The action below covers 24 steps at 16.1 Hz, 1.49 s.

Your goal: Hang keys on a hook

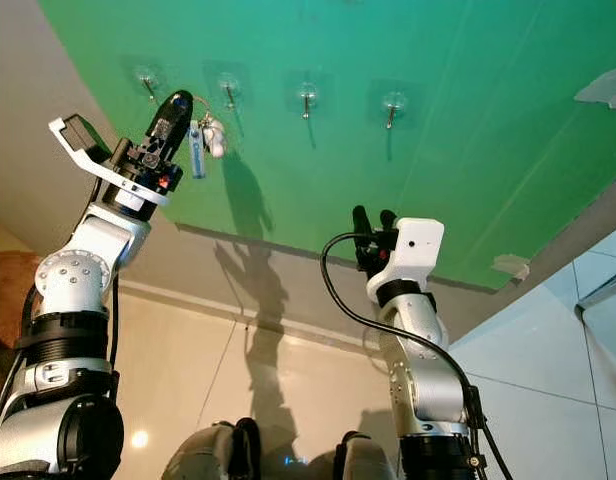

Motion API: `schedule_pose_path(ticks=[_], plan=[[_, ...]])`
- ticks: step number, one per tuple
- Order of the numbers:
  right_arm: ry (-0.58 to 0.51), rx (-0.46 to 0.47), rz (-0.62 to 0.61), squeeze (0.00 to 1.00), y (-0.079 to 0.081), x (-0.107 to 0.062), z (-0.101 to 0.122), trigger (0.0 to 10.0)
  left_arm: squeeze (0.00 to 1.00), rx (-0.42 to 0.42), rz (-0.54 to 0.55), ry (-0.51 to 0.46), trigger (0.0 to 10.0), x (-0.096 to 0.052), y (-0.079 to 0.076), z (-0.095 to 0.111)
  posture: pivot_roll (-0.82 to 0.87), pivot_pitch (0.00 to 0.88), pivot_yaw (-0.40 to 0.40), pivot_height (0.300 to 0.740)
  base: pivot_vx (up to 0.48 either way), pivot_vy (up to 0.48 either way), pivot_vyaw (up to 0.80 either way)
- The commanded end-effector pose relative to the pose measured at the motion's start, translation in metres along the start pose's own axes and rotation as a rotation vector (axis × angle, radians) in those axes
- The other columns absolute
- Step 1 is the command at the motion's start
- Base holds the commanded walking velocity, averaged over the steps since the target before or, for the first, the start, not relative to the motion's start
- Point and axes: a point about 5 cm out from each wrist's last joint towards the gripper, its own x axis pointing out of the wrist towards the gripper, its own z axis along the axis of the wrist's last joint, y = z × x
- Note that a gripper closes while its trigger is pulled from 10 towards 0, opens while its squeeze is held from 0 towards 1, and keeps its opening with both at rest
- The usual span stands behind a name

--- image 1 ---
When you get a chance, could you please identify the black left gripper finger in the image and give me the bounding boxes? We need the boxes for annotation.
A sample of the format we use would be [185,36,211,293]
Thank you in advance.
[145,90,180,156]
[163,90,194,159]

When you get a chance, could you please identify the keys with white charm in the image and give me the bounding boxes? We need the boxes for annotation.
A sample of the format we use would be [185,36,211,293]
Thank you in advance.
[190,98,229,181]

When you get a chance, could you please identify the clear adhesive metal hook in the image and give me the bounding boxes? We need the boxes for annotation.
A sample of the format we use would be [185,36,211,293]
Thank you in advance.
[296,82,322,123]
[133,63,161,104]
[380,90,409,131]
[216,70,242,111]

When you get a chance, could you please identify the white tape piece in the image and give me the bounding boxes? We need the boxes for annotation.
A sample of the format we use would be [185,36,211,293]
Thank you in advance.
[493,253,532,281]

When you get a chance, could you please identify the brown wooden furniture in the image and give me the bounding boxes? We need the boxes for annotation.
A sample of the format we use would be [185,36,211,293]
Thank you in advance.
[0,250,41,401]

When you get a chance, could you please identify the clear plastic sheet piece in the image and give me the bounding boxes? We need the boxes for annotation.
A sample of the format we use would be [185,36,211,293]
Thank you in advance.
[573,66,616,111]

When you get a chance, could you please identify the grey black robot lower body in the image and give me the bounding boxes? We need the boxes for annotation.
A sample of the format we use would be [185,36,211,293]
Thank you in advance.
[160,415,404,480]

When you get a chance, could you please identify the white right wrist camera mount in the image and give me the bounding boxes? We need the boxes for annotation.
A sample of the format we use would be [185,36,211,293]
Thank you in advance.
[366,216,446,307]

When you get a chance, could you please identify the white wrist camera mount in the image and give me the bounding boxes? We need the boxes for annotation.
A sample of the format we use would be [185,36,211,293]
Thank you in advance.
[48,114,164,209]
[366,216,446,307]

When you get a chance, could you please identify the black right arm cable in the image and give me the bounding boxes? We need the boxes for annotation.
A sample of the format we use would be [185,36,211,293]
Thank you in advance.
[319,231,515,480]

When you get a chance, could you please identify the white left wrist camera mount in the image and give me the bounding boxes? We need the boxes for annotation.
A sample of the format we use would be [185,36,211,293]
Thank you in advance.
[48,114,164,209]

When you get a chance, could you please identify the green wall board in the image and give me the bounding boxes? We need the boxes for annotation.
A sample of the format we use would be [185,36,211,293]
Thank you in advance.
[38,0,616,293]

